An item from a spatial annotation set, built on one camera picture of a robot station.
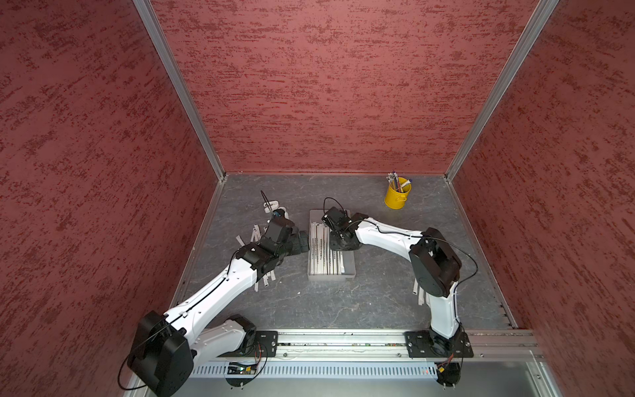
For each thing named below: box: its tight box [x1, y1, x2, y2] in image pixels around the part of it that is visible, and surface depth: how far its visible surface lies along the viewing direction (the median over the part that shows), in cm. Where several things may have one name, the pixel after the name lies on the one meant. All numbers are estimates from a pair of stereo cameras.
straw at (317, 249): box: [313, 222, 321, 276], surface depth 96 cm
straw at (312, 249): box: [308, 222, 316, 276], surface depth 96 cm
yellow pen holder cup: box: [384, 176, 412, 211], surface depth 105 cm
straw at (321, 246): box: [317, 224, 325, 275], surface depth 94 cm
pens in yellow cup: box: [386, 170, 413, 193], surface depth 99 cm
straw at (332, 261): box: [329, 248, 337, 276], surface depth 92 cm
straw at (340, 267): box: [335, 250, 345, 275], surface depth 91 cm
